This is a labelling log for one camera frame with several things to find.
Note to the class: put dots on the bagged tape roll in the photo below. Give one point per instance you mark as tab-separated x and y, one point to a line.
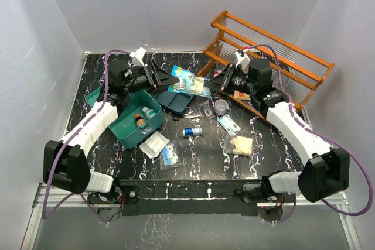
206	109

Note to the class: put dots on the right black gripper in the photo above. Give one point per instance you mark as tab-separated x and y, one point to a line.
217	84

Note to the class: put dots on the orange cap medicine bottle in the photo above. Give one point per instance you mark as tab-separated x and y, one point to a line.
139	121

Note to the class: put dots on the blue white mask packet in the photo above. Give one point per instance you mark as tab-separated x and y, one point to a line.
229	125

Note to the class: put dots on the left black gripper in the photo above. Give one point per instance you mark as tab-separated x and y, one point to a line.
163	79

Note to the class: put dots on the clear round plastic jar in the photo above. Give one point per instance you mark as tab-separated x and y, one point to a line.
220	107

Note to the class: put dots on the blue white bandage roll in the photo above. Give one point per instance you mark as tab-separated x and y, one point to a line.
187	132

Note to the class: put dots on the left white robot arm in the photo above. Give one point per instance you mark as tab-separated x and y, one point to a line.
65	161

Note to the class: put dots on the blue cotton swab bag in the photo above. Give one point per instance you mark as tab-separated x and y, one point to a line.
188	83

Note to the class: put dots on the green medicine kit box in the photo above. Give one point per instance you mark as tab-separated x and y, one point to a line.
125	129

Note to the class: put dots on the orange spiral notepad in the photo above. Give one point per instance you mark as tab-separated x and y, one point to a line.
241	96

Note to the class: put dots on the white green medicine bottle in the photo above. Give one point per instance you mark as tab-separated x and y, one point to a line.
149	113

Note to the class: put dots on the red white medicine box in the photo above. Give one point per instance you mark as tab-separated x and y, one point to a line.
217	73

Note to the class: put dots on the black front base bar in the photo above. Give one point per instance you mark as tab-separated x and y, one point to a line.
143	197

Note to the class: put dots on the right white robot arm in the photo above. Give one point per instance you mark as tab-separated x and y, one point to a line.
326	169

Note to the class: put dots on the blue white bandage packet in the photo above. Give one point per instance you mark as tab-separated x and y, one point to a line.
169	157

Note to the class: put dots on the white gauze packet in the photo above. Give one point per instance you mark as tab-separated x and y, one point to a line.
154	145

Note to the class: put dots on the beige cotton ball bag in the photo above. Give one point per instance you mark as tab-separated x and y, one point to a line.
238	145

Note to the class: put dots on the orange wooden shelf rack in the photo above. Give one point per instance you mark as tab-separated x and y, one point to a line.
301	72

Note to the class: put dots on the aluminium frame rail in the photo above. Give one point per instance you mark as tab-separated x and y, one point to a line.
299	225

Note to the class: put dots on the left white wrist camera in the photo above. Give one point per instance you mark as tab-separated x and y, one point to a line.
137	57

